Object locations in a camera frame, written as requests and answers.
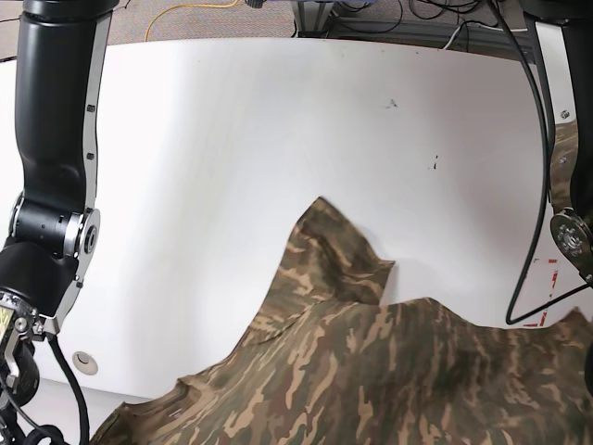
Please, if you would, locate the camouflage t-shirt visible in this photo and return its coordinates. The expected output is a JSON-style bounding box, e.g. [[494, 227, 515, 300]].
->
[[87, 121, 593, 445]]

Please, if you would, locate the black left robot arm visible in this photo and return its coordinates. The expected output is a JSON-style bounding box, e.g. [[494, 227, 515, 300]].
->
[[521, 1, 592, 284]]

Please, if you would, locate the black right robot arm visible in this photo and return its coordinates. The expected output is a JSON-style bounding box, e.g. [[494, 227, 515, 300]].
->
[[1, 1, 116, 444]]

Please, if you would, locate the red tape rectangle marking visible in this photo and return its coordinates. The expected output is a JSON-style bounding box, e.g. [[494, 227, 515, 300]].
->
[[516, 259, 560, 315]]

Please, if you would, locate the yellow cable on floor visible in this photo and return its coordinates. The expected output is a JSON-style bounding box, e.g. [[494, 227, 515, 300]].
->
[[144, 2, 238, 43]]

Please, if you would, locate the left table cable grommet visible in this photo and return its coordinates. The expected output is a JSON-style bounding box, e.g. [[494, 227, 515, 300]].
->
[[72, 351, 98, 375]]

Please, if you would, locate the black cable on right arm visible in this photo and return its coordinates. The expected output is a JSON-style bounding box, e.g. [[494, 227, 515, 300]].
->
[[0, 333, 92, 445]]

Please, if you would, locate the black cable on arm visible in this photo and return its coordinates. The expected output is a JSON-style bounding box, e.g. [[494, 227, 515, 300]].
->
[[0, 333, 92, 445], [486, 0, 593, 325]]

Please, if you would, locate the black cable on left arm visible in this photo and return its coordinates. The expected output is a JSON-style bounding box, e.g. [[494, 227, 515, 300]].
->
[[486, 0, 593, 325]]

